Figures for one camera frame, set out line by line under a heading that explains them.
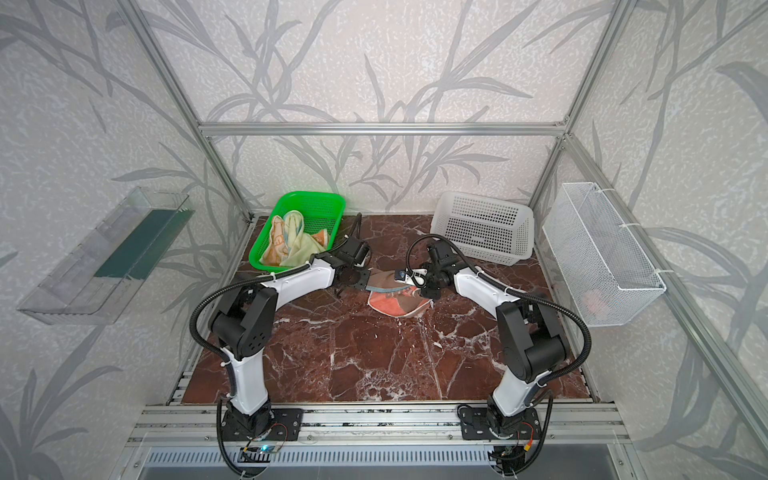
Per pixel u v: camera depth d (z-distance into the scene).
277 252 1.02
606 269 0.61
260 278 0.54
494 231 1.15
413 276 0.79
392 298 0.95
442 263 0.73
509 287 0.52
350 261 0.76
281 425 0.72
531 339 0.46
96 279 0.64
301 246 1.03
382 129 1.81
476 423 0.73
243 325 0.50
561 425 0.75
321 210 1.12
